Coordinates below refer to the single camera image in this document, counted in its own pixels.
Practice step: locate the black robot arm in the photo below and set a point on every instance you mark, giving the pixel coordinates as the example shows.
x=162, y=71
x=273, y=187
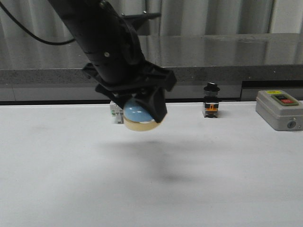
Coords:
x=116, y=60

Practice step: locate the grey start stop switch box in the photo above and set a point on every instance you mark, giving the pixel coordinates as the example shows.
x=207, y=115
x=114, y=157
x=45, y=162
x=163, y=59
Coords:
x=280, y=110

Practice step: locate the light blue call bell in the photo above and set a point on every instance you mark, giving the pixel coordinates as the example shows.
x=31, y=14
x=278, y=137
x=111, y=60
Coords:
x=136, y=118

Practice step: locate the grey stone counter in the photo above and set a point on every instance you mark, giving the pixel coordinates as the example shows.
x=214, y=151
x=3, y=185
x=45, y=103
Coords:
x=240, y=65

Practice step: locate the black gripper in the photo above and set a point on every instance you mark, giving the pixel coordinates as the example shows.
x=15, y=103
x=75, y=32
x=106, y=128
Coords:
x=147, y=87

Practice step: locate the black selector switch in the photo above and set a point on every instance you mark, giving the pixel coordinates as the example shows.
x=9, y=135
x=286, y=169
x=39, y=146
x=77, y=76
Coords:
x=211, y=101

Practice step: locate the grey curtain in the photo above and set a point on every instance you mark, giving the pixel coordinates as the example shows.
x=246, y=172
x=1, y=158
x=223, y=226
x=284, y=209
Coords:
x=178, y=17

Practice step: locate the green pushbutton switch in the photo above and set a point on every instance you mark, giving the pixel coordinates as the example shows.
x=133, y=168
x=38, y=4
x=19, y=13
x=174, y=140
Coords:
x=117, y=113

